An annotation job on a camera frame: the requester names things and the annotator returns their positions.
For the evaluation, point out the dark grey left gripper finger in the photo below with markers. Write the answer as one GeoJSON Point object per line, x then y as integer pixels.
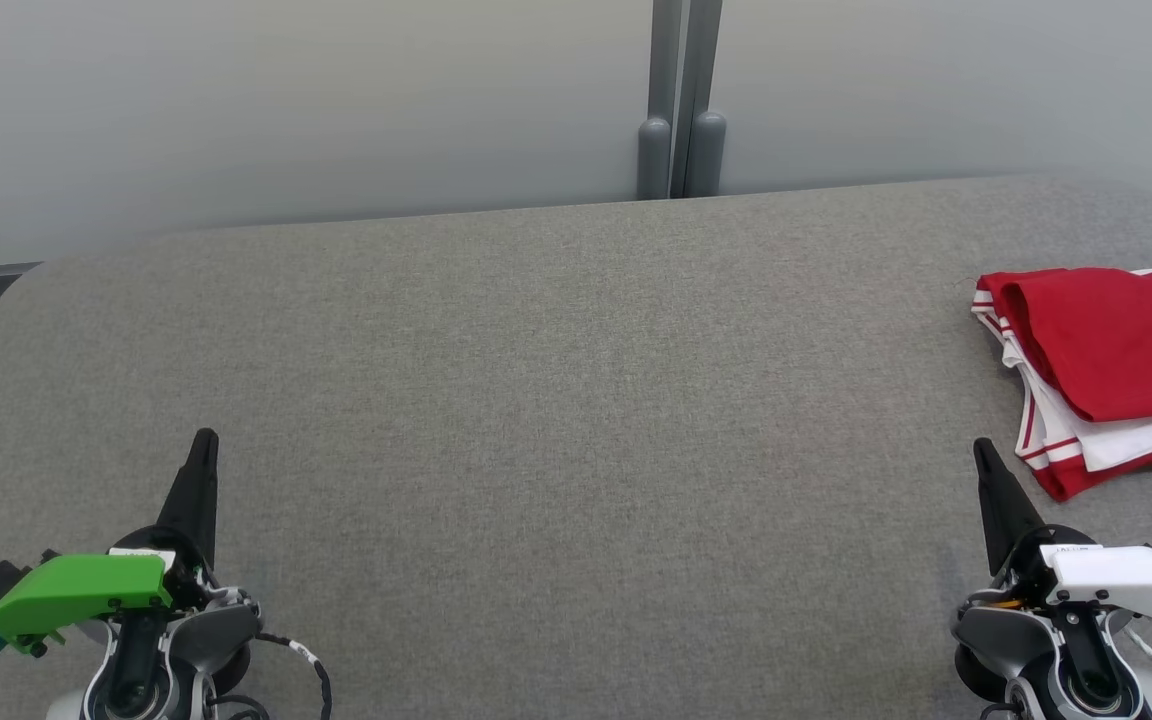
{"type": "Point", "coordinates": [196, 500]}

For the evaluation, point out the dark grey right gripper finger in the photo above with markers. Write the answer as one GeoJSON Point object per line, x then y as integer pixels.
{"type": "Point", "coordinates": [1006, 520]}

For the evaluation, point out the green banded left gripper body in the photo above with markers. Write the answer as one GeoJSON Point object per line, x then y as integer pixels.
{"type": "Point", "coordinates": [76, 595]}

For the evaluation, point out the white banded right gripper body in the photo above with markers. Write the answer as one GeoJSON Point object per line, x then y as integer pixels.
{"type": "Point", "coordinates": [1116, 580]}

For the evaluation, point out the red Bulls basketball jersey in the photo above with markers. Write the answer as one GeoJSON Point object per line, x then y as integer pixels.
{"type": "Point", "coordinates": [1116, 340]}

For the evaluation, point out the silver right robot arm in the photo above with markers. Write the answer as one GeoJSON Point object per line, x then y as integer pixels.
{"type": "Point", "coordinates": [996, 640]}

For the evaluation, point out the grey partition post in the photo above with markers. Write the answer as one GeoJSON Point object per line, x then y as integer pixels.
{"type": "Point", "coordinates": [654, 160]}
{"type": "Point", "coordinates": [708, 155]}

